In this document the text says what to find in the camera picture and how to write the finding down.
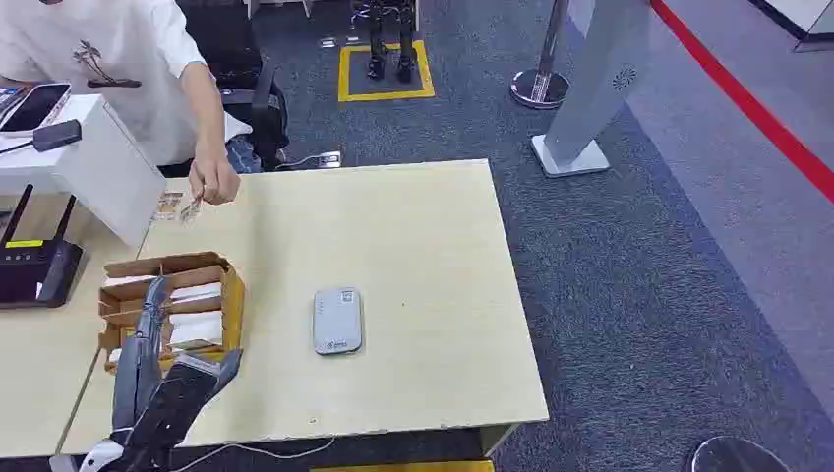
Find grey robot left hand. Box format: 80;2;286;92
107;276;244;472

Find person's hand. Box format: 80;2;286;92
188;150;242;207

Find black office chair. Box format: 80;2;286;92
177;0;291;172

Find white power strip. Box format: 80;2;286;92
278;149;344;171

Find wooden card box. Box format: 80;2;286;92
97;251;247;376

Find black router with antennas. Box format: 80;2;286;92
0;184;86;310

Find person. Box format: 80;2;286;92
0;0;254;207

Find black power adapter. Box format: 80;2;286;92
32;119;84;154

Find grey card reader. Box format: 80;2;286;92
312;287;364;356

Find smartphone with white case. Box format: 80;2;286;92
0;82;73;139

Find black robot legs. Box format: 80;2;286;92
364;0;420;85

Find yellow floor tape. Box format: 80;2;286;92
311;460;497;472

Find white kiosk stand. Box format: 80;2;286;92
529;0;653;179

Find chrome stanchion base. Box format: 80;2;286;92
690;436;791;472

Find white cable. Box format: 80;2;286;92
170;436;337;472

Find chrome stanchion post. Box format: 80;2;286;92
508;0;572;111

